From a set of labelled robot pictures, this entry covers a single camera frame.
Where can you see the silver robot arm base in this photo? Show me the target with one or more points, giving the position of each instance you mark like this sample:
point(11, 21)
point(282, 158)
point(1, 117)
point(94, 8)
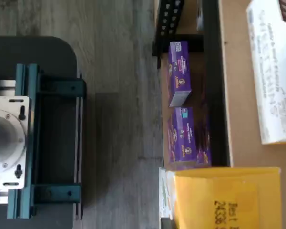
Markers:
point(7, 136)

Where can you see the purple Annie's box teal badge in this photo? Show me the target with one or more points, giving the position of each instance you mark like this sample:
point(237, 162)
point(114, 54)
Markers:
point(186, 136)

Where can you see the purple Annie's box pink label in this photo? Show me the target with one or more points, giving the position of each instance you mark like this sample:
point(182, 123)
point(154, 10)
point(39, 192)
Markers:
point(180, 71)

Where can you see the black shelf beam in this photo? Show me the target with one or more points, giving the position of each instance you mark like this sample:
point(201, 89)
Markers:
point(215, 83)

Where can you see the yellow box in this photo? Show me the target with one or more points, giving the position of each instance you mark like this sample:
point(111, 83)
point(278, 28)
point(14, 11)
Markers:
point(228, 198)

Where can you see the white wheat thins box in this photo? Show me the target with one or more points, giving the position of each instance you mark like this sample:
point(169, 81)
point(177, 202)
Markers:
point(269, 83)

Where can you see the silver mounting plate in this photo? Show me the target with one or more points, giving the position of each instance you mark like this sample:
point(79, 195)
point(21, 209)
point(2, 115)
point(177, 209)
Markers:
point(21, 105)

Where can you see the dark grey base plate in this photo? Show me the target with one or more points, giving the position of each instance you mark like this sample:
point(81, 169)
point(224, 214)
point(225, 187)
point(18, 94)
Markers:
point(38, 50)

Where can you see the teal aluminium frame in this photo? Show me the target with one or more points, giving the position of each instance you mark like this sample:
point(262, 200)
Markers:
point(23, 78)

